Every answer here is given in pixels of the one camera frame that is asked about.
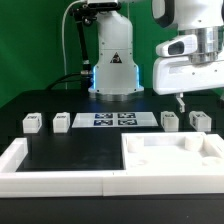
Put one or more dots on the white square table top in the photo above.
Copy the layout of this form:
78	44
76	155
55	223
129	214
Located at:
175	153

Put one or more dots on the white marker sheet with tags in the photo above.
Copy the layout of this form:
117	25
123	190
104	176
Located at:
114	119

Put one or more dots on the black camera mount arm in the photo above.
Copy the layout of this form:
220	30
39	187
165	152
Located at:
84	16

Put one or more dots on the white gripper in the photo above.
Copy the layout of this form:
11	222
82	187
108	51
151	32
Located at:
174	73

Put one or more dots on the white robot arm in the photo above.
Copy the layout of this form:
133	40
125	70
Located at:
192	61

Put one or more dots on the white U-shaped fence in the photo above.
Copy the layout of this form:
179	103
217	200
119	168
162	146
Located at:
93	183

